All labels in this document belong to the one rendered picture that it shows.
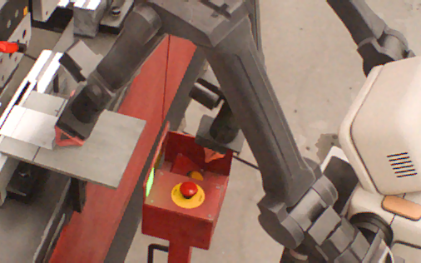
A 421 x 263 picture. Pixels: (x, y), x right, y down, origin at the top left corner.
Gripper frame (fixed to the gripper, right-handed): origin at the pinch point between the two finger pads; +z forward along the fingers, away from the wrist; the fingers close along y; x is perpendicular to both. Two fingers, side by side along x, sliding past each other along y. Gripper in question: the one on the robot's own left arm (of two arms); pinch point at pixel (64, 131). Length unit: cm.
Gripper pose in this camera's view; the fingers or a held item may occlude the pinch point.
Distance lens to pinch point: 152.9
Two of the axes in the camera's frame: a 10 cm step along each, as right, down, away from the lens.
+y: -2.7, 7.0, -6.6
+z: -5.5, 4.5, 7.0
